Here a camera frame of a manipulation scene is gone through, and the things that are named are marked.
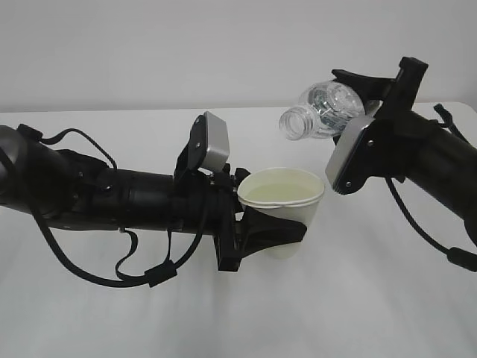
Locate clear green-label water bottle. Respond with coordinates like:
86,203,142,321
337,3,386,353
278,81,365,141

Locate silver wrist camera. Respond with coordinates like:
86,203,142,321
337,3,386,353
202,111,230,172
325,115,374,195

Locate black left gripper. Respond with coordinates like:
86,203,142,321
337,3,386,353
171,164,307,272

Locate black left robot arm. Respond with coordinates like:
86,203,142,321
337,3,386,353
1,116,306,287

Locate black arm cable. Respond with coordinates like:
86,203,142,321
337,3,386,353
387,103,477,271
29,128,209,290

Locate white paper cup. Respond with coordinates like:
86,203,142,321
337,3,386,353
237,167,326,261

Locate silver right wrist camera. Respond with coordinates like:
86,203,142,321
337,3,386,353
325,115,374,195

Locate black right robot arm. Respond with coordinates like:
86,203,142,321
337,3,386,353
325,57,476,241

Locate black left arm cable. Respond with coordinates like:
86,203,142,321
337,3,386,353
29,128,209,290

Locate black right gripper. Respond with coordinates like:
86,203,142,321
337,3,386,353
331,57,440,183

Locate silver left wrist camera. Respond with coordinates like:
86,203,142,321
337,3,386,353
202,111,230,172

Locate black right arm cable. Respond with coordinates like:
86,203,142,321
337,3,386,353
387,103,477,271

